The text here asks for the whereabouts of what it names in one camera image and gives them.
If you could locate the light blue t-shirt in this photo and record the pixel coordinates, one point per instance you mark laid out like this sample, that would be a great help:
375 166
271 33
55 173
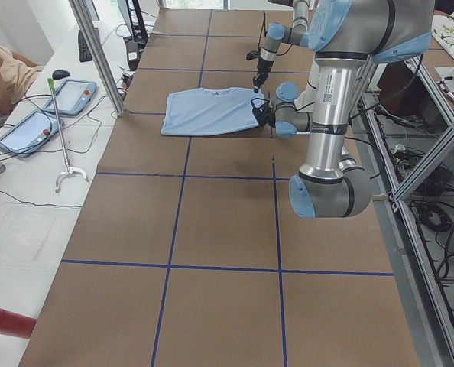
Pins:
204 112

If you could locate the black computer mouse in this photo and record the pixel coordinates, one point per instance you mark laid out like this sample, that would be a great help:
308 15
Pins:
60 74

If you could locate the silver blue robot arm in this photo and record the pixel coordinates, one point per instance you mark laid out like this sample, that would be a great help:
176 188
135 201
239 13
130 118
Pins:
277 34
330 183

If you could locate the green handled reacher grabber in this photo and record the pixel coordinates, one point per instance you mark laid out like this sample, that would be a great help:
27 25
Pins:
69 168

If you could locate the near blue teach pendant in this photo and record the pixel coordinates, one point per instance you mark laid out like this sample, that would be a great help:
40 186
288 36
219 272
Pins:
30 134

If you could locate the blue teach pendant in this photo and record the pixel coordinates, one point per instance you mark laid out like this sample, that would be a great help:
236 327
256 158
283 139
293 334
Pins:
73 95
30 134

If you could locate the white camera mast pedestal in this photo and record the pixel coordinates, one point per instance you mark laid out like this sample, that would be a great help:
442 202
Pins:
307 103

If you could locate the far blue teach pendant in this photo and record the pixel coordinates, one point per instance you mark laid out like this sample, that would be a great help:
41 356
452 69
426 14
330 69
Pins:
73 95

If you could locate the black power adapter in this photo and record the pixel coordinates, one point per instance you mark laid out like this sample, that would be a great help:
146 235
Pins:
132 54

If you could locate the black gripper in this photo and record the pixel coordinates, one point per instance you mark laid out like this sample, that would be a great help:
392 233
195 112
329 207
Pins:
263 66
265 118

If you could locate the aluminium frame post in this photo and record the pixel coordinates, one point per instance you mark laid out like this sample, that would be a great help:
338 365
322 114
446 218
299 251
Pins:
83 18

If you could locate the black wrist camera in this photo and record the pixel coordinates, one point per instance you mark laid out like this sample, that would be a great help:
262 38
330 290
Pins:
252 55
259 106

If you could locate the black keyboard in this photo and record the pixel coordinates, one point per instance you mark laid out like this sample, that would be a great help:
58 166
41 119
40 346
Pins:
85 54

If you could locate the person in beige shirt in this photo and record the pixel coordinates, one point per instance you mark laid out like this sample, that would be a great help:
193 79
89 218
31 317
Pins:
17 74

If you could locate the red cylinder bottle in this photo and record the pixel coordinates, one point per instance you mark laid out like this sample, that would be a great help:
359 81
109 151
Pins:
15 324

